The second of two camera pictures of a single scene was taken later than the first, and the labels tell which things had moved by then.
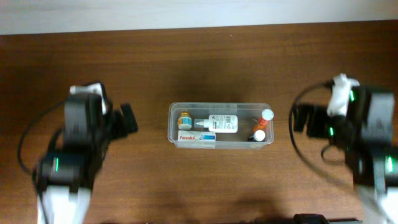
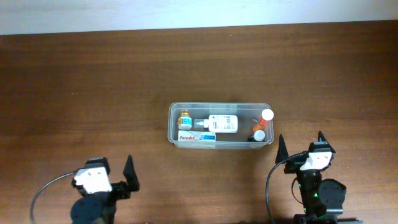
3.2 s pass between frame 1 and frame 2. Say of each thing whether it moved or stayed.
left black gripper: moved
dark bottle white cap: stayed
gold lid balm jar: stayed
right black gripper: moved
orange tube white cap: stayed
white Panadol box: stayed
